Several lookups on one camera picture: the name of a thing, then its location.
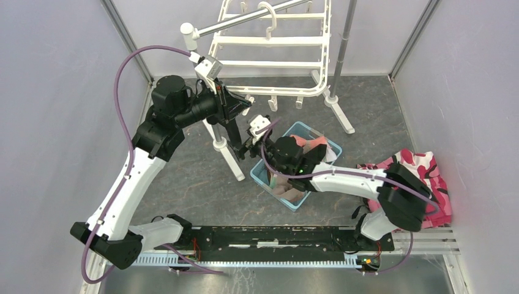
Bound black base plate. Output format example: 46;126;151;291
173;225;395;262

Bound black sock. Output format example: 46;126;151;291
303;144;328;165
225;119;247;160

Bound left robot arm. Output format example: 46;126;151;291
70;75;251;270

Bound white sock drying rack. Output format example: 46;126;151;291
179;0;356;182

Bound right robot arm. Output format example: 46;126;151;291
237;137;439;250

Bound light blue plastic basket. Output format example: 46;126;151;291
249;121;343;213

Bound pink camouflage cloth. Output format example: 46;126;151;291
356;148;453;228

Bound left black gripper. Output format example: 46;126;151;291
175;78;252;129

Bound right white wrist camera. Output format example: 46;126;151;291
247;115;271;145

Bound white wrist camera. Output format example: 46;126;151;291
189;51;223;94
247;115;271;145

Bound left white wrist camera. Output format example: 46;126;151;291
189;51;223;94

